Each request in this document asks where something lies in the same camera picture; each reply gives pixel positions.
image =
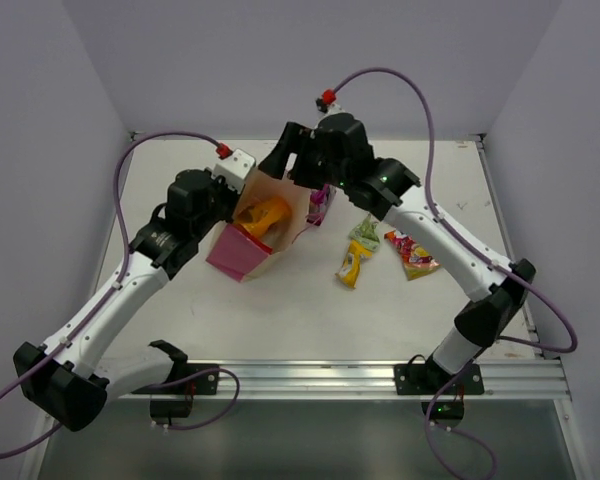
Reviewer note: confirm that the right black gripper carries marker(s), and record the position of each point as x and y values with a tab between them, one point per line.
291	140

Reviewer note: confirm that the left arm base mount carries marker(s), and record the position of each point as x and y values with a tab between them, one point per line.
189	379

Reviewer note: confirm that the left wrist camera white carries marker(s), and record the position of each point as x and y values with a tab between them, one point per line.
235	170

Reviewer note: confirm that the colourful candy bag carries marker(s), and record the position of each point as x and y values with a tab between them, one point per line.
416	261

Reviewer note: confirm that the pink and tan paper bag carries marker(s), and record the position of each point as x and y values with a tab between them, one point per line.
239	259

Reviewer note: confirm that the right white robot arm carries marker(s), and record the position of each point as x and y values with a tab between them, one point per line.
393	194

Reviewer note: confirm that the magenta snack pack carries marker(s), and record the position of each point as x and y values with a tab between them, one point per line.
319	203

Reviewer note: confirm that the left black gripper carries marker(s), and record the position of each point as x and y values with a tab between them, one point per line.
228	201

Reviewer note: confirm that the small green snack packet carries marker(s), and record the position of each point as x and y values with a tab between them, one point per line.
364	233

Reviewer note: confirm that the red snack pack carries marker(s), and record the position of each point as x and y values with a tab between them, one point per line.
251	238

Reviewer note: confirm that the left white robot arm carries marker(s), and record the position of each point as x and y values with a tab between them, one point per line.
65	376

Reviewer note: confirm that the orange snack bag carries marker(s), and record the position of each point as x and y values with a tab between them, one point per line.
260	217

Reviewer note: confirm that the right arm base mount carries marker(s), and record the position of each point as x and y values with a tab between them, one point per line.
421	377

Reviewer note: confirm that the aluminium front rail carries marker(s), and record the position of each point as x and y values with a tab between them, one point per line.
322	380

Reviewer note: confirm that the yellow snack pack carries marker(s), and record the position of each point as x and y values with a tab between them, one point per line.
350	269

